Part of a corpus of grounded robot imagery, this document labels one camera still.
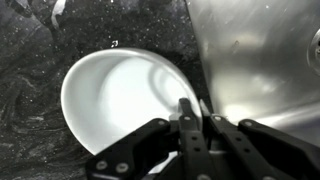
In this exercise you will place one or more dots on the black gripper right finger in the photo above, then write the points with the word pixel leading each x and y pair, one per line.
pixel 240 146

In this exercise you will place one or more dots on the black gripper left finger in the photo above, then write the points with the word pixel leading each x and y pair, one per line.
pixel 190 140

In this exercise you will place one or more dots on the white ceramic bowl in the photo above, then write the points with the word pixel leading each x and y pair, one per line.
pixel 116 100

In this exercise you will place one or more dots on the stainless steel sink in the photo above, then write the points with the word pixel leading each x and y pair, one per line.
pixel 260 66

